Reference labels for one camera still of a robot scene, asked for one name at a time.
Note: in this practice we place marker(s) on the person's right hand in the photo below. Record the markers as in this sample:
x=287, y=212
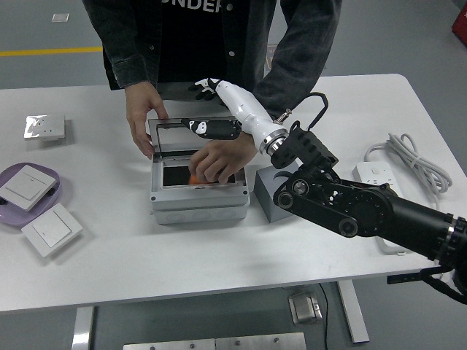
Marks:
x=140, y=109

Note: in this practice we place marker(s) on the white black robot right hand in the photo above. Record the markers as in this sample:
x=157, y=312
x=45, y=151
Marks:
x=248, y=109

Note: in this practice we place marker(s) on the person's left hand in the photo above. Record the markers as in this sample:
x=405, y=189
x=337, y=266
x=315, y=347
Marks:
x=222, y=158

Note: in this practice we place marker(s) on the orange cylinder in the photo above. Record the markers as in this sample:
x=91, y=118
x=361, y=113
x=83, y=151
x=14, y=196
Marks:
x=194, y=179

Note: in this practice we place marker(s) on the grey junction box clear lid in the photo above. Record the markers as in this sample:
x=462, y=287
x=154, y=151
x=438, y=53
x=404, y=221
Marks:
x=200, y=204

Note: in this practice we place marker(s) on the person's left forearm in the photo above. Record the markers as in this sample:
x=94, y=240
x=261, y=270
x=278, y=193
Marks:
x=292, y=73

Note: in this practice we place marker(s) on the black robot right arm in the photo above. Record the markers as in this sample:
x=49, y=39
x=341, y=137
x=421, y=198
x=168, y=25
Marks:
x=365, y=208

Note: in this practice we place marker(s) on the person's right forearm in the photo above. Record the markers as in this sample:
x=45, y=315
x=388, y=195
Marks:
x=127, y=62

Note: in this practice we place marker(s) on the grey cube with round hole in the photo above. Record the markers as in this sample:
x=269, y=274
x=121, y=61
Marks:
x=266, y=197

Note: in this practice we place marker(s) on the metal floor outlet box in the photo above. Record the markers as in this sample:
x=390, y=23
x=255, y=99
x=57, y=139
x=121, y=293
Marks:
x=304, y=308

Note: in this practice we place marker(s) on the brown floor sign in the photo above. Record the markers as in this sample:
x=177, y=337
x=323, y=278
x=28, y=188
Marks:
x=271, y=56

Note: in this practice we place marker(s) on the person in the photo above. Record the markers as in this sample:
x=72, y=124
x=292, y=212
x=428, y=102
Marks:
x=189, y=40

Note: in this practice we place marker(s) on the yellow floor tape line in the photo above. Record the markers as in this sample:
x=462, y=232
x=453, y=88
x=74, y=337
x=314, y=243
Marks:
x=51, y=51

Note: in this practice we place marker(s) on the small metal floor plate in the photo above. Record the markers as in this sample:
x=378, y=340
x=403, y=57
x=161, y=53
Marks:
x=60, y=17

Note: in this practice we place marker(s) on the purple plastic tray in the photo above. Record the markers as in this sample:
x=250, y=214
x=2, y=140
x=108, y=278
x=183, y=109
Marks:
x=14, y=217

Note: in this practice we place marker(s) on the white table leg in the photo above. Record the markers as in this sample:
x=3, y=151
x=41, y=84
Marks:
x=82, y=328
x=355, y=321

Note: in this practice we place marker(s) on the black bar under table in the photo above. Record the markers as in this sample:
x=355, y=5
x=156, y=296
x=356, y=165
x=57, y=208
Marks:
x=401, y=279

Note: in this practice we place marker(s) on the red object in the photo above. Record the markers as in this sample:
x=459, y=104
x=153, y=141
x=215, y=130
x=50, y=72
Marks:
x=460, y=23

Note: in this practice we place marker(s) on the white wall socket in wrap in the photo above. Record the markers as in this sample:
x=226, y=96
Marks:
x=45, y=125

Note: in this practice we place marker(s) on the white wall switch panel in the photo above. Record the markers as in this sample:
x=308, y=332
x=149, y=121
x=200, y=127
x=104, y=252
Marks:
x=51, y=228
x=25, y=186

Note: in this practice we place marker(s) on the grey metal base plate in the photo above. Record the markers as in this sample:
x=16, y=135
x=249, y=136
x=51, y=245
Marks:
x=168, y=344
x=261, y=342

